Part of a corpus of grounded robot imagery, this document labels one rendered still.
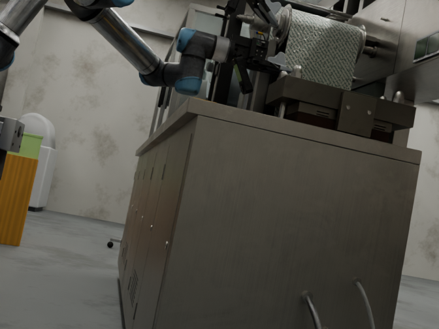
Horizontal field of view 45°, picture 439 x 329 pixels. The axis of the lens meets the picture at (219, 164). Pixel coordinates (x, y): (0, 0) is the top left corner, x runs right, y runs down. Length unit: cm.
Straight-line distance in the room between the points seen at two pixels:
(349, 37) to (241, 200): 71
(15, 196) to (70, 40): 497
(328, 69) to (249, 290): 75
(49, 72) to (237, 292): 788
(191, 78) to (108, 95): 736
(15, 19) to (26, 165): 280
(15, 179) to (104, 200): 441
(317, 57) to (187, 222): 72
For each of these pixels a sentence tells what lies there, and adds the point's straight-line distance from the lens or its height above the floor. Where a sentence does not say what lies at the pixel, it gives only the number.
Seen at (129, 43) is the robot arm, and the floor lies 105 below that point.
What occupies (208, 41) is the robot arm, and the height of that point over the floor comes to 111.
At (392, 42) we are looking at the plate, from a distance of 180.
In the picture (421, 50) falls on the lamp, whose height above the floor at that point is 118.
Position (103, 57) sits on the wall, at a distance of 904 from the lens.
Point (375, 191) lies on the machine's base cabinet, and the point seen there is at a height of 76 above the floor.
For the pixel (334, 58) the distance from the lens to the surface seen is 176.
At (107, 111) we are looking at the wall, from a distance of 888.
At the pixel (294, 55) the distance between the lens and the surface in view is 171.
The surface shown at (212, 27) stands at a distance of 276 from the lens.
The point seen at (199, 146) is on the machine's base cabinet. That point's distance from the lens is 133.
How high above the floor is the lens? 66
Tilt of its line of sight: 4 degrees up
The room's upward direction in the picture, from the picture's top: 11 degrees clockwise
